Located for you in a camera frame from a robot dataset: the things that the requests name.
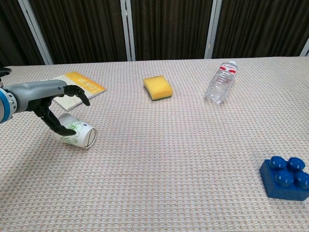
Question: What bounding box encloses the checkered woven tablecloth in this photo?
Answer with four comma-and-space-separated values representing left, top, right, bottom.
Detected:
0, 56, 309, 232

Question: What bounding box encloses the yellow and white booklet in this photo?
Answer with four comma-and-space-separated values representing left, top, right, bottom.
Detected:
52, 71, 107, 112

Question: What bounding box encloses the white paper cup green print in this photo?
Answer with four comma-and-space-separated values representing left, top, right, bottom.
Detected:
52, 113, 98, 150

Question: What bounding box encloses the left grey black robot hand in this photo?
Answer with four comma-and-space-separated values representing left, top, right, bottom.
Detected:
4, 80, 91, 136

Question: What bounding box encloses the left robot arm blue ring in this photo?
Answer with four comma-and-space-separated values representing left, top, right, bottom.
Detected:
0, 67, 19, 124

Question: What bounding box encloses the clear plastic water bottle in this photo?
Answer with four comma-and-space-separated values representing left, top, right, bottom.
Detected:
206, 60, 239, 105

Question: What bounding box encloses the blue toy building brick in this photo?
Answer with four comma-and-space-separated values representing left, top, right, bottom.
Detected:
259, 156, 309, 201

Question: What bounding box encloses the yellow sponge green base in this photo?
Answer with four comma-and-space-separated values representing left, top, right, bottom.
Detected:
143, 75, 174, 102

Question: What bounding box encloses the grey metal partition post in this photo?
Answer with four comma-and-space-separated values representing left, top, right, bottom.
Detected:
299, 38, 309, 58
18, 0, 54, 65
120, 0, 136, 61
204, 0, 223, 59

